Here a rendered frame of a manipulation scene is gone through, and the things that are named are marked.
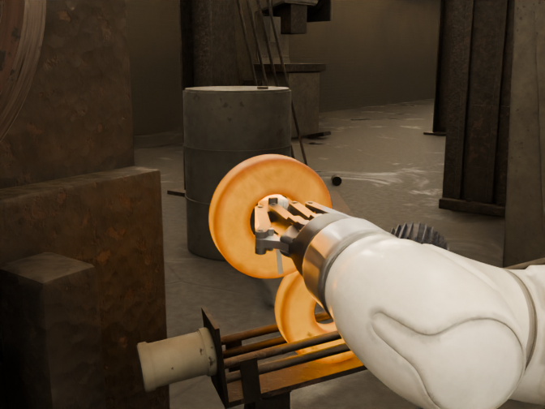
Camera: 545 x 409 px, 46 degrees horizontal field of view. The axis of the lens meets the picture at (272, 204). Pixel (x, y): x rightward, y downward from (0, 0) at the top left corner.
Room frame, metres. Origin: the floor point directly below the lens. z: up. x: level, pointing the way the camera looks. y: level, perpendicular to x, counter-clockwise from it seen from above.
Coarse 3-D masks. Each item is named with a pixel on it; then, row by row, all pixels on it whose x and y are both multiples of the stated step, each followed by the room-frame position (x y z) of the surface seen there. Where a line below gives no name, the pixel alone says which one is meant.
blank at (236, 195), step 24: (240, 168) 0.75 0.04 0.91; (264, 168) 0.74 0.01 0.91; (288, 168) 0.75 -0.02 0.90; (216, 192) 0.75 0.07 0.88; (240, 192) 0.73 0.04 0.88; (264, 192) 0.74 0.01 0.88; (288, 192) 0.75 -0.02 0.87; (312, 192) 0.76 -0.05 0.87; (216, 216) 0.73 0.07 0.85; (240, 216) 0.74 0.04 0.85; (216, 240) 0.73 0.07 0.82; (240, 240) 0.74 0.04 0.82; (240, 264) 0.74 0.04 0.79; (264, 264) 0.75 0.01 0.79; (288, 264) 0.76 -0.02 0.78
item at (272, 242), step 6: (270, 228) 0.63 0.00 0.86; (270, 234) 0.63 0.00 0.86; (258, 240) 0.62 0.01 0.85; (264, 240) 0.62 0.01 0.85; (270, 240) 0.62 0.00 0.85; (276, 240) 0.62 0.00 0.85; (258, 246) 0.62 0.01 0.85; (264, 246) 0.62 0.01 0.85; (270, 246) 0.62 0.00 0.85; (276, 246) 0.62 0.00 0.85; (282, 246) 0.61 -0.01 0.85; (288, 246) 0.61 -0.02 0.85
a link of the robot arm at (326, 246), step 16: (336, 224) 0.55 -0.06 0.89; (352, 224) 0.54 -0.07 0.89; (368, 224) 0.55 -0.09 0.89; (320, 240) 0.54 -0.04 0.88; (336, 240) 0.53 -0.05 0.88; (352, 240) 0.51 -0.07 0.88; (304, 256) 0.55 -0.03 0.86; (320, 256) 0.52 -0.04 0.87; (336, 256) 0.51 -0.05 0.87; (304, 272) 0.55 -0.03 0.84; (320, 272) 0.51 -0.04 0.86; (320, 288) 0.51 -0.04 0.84; (320, 304) 0.53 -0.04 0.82
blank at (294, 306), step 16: (288, 288) 0.76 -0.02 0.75; (304, 288) 0.76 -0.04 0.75; (288, 304) 0.76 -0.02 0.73; (304, 304) 0.76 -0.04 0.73; (288, 320) 0.76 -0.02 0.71; (304, 320) 0.76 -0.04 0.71; (288, 336) 0.76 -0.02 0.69; (304, 336) 0.76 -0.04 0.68; (304, 352) 0.76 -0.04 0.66; (352, 352) 0.79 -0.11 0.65
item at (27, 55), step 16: (32, 0) 0.67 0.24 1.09; (32, 16) 0.67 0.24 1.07; (32, 32) 0.67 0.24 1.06; (32, 48) 0.66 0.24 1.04; (16, 64) 0.65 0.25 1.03; (32, 64) 0.66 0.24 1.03; (16, 80) 0.65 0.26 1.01; (0, 96) 0.63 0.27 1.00; (16, 96) 0.65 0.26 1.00; (0, 112) 0.63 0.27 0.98; (16, 112) 0.64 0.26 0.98; (0, 128) 0.63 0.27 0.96
